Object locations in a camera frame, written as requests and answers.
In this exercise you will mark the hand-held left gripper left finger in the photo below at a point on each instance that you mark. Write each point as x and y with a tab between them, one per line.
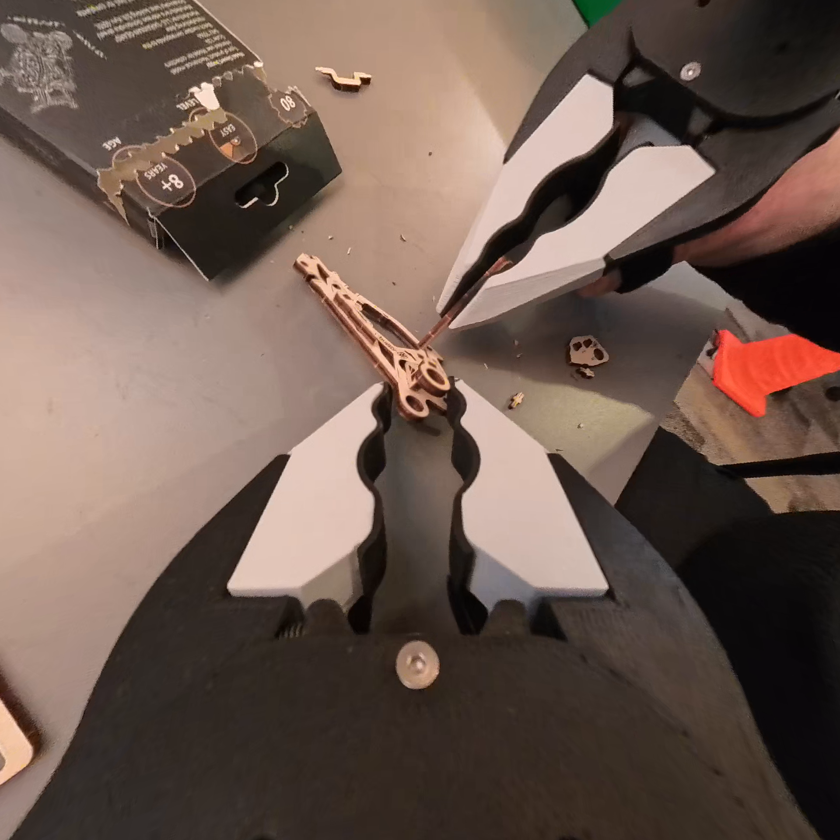
308	518

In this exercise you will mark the wooden model assembly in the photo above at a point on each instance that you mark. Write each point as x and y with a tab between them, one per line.
394	354

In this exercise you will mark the orange plastic piece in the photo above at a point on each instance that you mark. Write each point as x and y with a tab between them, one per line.
768	367

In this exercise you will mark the person's right forearm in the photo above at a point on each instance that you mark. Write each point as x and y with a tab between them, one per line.
787	289

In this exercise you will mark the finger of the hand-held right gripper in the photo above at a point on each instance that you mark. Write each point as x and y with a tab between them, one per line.
610	243
525	190

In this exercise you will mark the thin wooden axle rod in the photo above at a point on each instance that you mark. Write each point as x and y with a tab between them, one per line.
459	308

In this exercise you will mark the wooden plate with holes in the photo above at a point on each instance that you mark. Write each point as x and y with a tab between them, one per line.
589	350

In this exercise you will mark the pale zigzag wooden piece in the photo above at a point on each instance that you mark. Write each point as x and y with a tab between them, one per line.
344	79

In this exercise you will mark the black model kit box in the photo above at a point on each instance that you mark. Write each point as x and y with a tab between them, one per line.
131	118

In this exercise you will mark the person's right hand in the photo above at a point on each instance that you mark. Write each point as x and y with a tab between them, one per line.
754	223

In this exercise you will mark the black metal leg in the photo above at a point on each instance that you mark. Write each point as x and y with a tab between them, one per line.
787	464

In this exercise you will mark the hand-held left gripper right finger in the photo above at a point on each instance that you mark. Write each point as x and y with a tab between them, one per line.
531	518

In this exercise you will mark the plywood parts sheet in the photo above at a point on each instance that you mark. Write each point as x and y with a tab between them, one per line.
13	741

